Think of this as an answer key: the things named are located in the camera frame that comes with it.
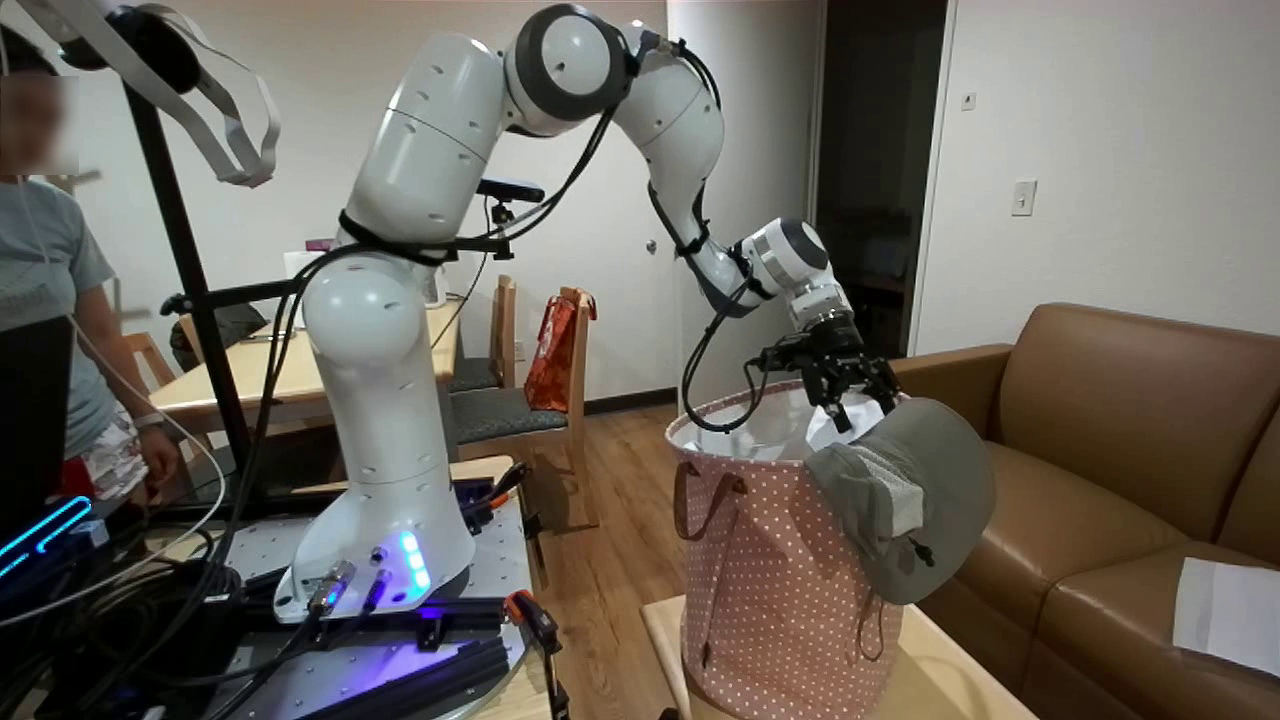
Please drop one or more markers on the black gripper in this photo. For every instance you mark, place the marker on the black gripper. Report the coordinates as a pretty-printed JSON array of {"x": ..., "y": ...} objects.
[{"x": 827, "y": 351}]

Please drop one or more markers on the grey hat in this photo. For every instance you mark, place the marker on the grey hat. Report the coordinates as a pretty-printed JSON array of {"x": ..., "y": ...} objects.
[{"x": 932, "y": 493}]

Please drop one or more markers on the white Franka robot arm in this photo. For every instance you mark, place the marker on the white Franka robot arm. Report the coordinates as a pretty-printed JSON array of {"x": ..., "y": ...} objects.
[{"x": 384, "y": 402}]

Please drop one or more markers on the person's left forearm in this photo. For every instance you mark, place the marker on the person's left forearm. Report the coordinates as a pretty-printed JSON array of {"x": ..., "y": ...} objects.
[{"x": 117, "y": 360}]

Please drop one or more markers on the pink polka dot laundry bag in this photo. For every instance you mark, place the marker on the pink polka dot laundry bag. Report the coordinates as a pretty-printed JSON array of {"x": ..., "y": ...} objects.
[{"x": 774, "y": 601}]

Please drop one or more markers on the orange bag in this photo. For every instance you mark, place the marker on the orange bag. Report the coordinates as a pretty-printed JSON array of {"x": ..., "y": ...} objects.
[{"x": 555, "y": 352}]

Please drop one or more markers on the person's left hand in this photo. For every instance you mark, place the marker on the person's left hand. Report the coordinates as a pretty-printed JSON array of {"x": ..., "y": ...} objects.
[{"x": 161, "y": 467}]

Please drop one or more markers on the brown leather sofa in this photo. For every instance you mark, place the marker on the brown leather sofa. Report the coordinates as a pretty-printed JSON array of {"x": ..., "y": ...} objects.
[{"x": 1134, "y": 426}]

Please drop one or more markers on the wooden chair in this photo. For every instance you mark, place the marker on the wooden chair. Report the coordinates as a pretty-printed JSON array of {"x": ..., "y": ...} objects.
[{"x": 512, "y": 414}]

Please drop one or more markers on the white paper sheet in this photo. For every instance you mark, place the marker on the white paper sheet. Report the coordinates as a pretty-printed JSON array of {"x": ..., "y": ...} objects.
[{"x": 1225, "y": 616}]

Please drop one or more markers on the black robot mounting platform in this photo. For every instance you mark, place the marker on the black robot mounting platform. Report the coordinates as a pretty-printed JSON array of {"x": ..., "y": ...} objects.
[{"x": 384, "y": 652}]

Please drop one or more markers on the wooden desk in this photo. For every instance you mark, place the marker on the wooden desk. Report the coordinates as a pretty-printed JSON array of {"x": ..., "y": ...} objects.
[{"x": 260, "y": 366}]

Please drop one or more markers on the black tripod pole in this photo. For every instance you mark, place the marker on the black tripod pole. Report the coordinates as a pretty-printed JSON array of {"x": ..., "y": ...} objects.
[{"x": 185, "y": 280}]

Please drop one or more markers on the white VR headset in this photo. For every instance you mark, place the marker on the white VR headset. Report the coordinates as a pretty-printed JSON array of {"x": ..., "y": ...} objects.
[{"x": 214, "y": 94}]

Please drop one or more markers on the computer with blue lights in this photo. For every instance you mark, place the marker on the computer with blue lights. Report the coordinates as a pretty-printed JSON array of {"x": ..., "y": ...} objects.
[{"x": 46, "y": 535}]

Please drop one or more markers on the person in grey shirt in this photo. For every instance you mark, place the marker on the person in grey shirt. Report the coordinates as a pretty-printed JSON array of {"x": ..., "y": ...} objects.
[{"x": 41, "y": 266}]

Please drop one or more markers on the white wall outlet plate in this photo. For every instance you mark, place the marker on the white wall outlet plate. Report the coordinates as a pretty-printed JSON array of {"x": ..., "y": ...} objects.
[{"x": 1027, "y": 198}]

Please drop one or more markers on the black camera on boom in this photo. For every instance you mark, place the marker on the black camera on boom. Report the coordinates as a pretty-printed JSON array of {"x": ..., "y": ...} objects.
[{"x": 512, "y": 191}]

